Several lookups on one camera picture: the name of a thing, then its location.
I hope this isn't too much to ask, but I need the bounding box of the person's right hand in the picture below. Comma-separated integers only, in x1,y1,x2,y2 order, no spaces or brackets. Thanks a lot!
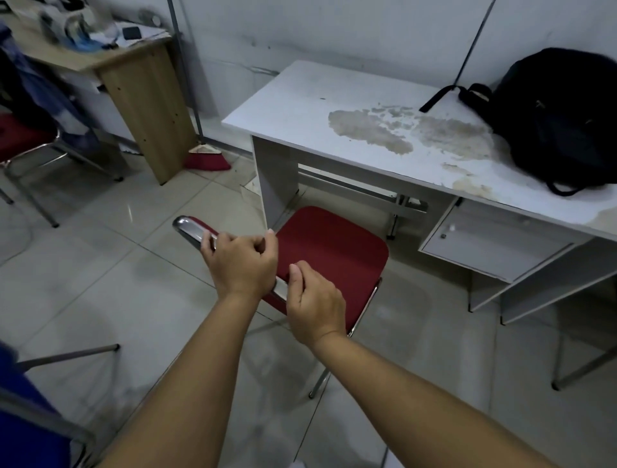
286,262,348,349

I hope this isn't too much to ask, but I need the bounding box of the person's left hand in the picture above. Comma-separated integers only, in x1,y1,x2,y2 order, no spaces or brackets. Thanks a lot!
200,229,280,303

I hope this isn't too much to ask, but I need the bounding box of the red padded chair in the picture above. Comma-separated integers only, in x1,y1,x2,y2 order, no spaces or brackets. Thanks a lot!
172,206,390,400
0,111,125,229

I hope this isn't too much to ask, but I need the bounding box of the black padded chair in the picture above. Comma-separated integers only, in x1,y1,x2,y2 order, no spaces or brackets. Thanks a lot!
551,332,617,392

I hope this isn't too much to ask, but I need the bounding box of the plain black backpack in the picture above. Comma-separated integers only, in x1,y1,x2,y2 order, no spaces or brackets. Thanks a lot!
418,46,617,197

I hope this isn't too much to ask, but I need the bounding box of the person's right forearm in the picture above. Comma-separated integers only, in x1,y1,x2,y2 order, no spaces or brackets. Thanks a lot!
310,329,561,468

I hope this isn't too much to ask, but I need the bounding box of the person's left forearm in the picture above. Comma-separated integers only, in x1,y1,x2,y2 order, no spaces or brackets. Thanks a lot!
96,292,265,468

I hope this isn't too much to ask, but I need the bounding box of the blue padded chair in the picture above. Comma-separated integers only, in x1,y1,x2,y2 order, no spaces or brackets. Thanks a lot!
0,341,121,468

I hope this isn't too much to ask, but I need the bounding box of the red plastic tray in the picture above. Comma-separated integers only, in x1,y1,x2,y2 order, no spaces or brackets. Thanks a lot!
184,143,233,173

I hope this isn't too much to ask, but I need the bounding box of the white table with peeled patch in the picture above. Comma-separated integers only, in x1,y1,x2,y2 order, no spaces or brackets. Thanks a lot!
220,59,617,327

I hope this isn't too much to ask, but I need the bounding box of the white table drawer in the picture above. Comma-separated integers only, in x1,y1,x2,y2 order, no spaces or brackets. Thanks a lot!
418,196,575,284

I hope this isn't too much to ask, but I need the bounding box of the wooden desk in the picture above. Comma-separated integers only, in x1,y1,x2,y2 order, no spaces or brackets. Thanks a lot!
0,12,199,187

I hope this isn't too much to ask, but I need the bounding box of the gray metal pole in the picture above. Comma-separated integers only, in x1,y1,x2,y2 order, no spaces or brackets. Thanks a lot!
166,0,207,147

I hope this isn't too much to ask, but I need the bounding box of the white paper sheet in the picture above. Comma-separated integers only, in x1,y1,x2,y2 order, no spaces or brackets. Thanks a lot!
89,20,168,50

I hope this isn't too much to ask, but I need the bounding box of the blue hanging cloth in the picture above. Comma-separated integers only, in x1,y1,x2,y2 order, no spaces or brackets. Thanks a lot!
0,24,100,153

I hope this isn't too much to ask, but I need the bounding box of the blue desk gadget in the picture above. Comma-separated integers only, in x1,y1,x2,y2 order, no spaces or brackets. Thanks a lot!
62,26,106,53

